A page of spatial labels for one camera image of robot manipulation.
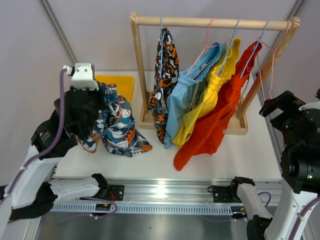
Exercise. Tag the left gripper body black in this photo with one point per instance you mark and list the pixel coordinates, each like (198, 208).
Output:
(97, 102)

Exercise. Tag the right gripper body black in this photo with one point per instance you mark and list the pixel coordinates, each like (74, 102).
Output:
(290, 104)

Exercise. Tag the blue patterned print shorts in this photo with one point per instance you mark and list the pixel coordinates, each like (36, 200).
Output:
(115, 127)

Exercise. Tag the orange red shorts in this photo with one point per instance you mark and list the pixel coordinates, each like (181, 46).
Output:
(209, 129)

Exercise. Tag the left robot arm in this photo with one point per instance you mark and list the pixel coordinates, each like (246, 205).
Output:
(30, 194)

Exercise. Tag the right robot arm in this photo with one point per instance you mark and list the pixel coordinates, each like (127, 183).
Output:
(300, 185)

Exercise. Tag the yellow shorts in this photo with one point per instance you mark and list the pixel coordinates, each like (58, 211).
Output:
(205, 100)

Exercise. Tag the black orange camouflage shorts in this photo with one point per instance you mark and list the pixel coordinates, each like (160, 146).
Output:
(162, 89)

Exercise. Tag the light blue shorts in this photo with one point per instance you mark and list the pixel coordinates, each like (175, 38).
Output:
(189, 80)

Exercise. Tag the yellow plastic tray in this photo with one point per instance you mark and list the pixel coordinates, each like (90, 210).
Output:
(125, 84)

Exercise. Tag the wooden clothes rack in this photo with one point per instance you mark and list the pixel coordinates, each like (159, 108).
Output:
(238, 124)

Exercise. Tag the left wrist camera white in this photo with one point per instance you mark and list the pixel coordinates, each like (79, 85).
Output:
(82, 76)

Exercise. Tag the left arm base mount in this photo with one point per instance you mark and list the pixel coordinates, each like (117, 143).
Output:
(114, 193)

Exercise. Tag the aluminium frame post left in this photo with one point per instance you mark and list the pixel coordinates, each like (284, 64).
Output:
(53, 20)

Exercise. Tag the blue wire hanger far left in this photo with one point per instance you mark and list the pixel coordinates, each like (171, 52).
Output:
(161, 46)

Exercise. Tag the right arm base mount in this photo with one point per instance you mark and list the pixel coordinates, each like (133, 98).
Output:
(224, 194)

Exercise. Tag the aluminium mounting rail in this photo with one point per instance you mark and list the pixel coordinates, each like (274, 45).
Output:
(157, 190)

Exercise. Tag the slotted cable duct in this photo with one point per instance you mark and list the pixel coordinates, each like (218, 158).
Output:
(134, 208)

